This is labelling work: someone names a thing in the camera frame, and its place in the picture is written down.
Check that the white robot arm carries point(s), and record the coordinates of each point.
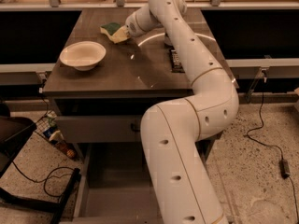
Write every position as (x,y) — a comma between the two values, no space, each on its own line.
(169,130)

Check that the wire basket with items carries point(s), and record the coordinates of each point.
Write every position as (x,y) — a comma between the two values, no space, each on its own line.
(47,129)

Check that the green yellow sponge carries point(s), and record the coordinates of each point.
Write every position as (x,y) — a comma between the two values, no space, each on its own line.
(110,29)

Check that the black drawer handle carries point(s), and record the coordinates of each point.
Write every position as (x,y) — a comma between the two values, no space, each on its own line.
(135,128)

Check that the closed grey top drawer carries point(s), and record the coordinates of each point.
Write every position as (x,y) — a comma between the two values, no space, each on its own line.
(98,129)

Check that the black chair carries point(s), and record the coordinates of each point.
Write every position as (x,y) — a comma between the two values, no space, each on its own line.
(40,171)

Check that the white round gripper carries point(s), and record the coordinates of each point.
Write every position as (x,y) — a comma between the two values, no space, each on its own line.
(135,25)

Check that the grey drawer cabinet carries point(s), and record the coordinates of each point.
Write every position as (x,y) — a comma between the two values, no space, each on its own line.
(130,79)

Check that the white bowl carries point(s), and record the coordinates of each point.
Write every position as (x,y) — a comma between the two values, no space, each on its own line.
(83,56)

